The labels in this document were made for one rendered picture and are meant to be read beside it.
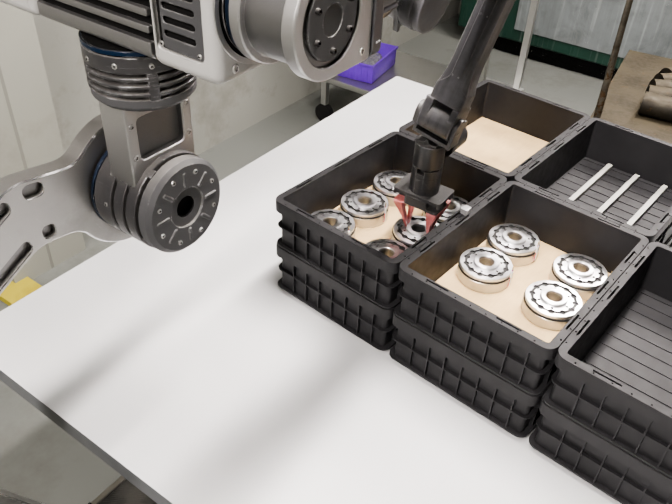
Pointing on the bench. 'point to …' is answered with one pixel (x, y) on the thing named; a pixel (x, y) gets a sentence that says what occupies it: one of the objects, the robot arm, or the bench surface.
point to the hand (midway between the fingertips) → (418, 226)
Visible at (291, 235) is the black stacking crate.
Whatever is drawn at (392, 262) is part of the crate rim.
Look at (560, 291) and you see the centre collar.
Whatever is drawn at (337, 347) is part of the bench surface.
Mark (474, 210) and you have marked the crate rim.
